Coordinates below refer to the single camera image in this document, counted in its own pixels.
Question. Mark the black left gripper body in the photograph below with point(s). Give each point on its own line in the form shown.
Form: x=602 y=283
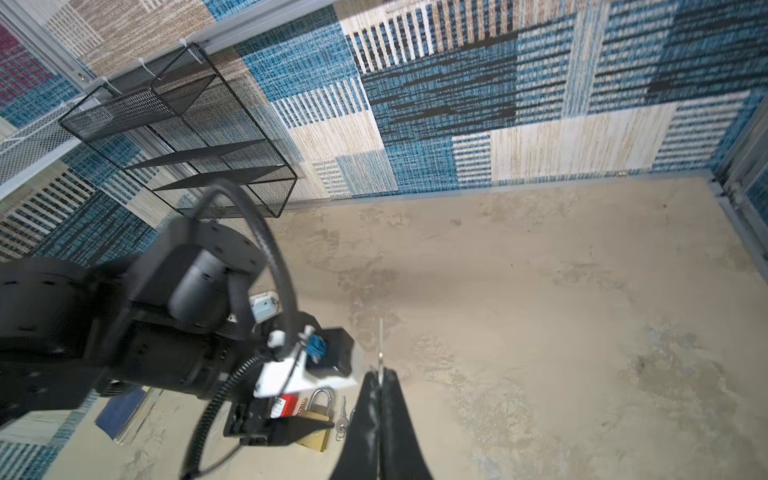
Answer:
x=249 y=422

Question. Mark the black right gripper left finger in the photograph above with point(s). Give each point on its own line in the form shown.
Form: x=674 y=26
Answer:
x=359 y=458

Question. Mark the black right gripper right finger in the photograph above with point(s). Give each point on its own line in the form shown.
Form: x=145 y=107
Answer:
x=400 y=456

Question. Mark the red padlock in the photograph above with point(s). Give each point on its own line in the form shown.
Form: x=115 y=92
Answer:
x=283 y=406

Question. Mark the brass padlock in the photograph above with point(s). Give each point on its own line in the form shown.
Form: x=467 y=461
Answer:
x=318 y=407

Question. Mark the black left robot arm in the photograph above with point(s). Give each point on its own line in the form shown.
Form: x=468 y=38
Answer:
x=203 y=311

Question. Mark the blue book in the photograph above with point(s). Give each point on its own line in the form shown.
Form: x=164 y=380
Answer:
x=119 y=411

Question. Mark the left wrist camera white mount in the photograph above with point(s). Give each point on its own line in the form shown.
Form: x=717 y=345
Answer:
x=330 y=358

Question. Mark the black wire mesh shelf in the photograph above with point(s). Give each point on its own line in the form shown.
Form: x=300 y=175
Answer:
x=179 y=124

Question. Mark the white wire mesh basket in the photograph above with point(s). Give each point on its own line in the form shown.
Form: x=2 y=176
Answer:
x=35 y=146

